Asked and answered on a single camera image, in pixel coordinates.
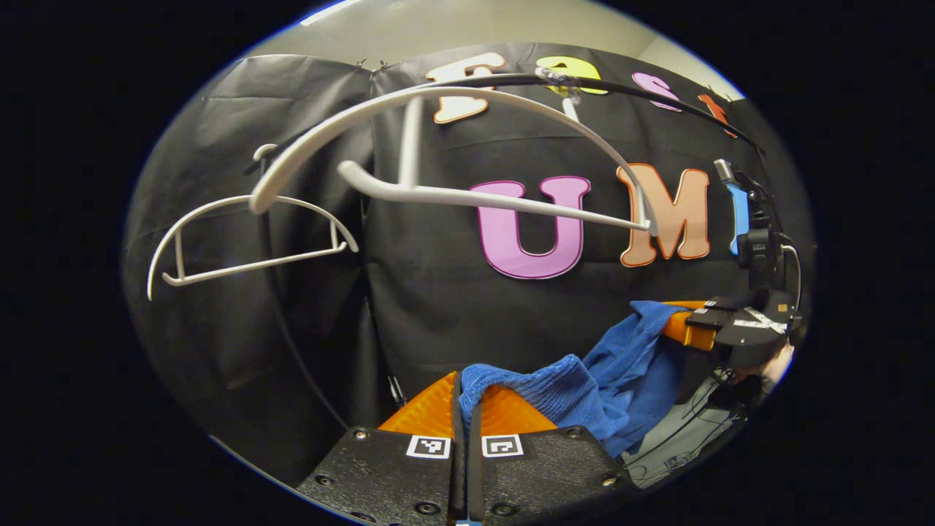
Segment blue corduroy shirt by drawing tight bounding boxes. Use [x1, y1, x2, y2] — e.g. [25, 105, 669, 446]
[457, 300, 691, 460]

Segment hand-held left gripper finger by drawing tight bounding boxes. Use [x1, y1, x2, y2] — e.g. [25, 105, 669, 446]
[294, 370, 467, 526]
[467, 384, 638, 525]

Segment plain white hanger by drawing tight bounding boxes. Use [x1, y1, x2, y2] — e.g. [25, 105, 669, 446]
[146, 143, 360, 302]

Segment black clothes rail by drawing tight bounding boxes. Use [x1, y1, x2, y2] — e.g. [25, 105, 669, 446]
[248, 72, 766, 432]

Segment white hanger with taped hook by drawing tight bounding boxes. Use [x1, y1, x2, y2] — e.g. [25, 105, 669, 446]
[249, 66, 658, 238]

